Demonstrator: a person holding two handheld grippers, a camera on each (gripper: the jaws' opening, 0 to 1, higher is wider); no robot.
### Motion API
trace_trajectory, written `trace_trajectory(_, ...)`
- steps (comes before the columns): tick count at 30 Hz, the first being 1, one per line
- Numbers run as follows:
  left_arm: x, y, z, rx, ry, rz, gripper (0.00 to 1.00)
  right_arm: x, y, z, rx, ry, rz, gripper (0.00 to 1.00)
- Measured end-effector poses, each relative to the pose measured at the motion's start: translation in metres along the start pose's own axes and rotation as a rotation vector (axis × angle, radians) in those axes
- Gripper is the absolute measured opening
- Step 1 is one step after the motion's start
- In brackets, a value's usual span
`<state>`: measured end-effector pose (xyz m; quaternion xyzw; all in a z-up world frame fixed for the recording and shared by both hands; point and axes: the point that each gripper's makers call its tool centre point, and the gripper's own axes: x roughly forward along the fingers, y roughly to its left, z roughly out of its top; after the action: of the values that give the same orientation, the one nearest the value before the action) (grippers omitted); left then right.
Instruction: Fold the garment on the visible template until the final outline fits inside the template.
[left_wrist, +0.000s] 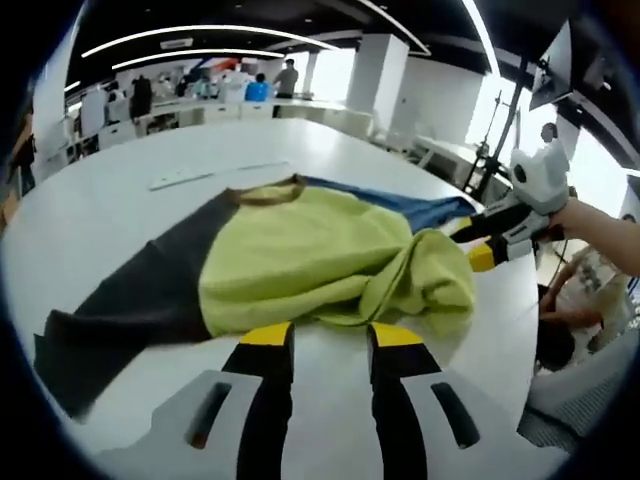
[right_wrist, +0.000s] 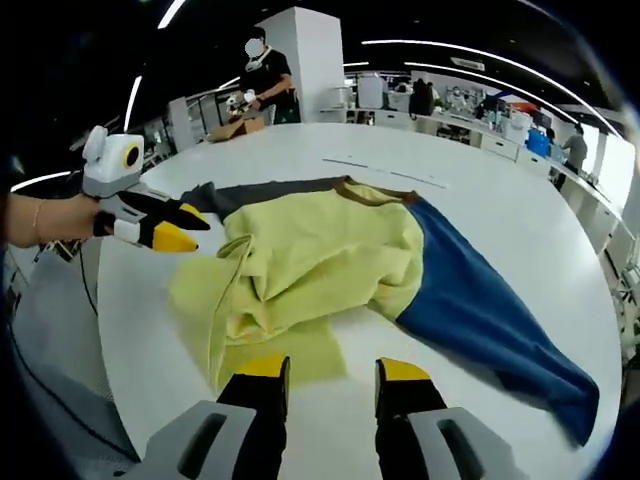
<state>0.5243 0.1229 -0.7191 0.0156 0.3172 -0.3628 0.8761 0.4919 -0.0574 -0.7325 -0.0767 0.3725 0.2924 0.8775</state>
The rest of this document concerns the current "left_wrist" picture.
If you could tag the grey mesh mat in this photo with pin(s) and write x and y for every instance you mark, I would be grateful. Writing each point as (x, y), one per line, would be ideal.
(575, 400)

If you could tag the person's white printed shirt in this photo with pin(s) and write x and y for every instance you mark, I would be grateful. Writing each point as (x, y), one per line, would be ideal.
(597, 290)

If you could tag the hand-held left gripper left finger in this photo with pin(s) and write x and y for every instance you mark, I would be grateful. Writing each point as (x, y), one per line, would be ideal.
(220, 420)

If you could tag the white tape template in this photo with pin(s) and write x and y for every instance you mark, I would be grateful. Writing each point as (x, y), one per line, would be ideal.
(175, 177)

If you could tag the black monitor stand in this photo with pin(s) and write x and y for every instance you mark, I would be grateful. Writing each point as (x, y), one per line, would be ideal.
(502, 130)

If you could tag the yellow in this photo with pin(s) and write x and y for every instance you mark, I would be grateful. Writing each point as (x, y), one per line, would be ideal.
(300, 240)

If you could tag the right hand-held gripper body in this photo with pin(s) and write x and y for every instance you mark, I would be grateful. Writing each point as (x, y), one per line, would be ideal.
(542, 180)

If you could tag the white counter with cabinets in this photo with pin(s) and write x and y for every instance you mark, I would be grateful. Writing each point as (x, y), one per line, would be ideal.
(210, 112)

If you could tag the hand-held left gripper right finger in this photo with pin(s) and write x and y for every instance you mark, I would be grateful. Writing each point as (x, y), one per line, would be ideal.
(420, 425)

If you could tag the black monitor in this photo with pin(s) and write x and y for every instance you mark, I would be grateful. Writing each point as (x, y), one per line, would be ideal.
(552, 70)

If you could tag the person's right hand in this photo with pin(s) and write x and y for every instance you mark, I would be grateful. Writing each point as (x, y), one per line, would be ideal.
(572, 222)

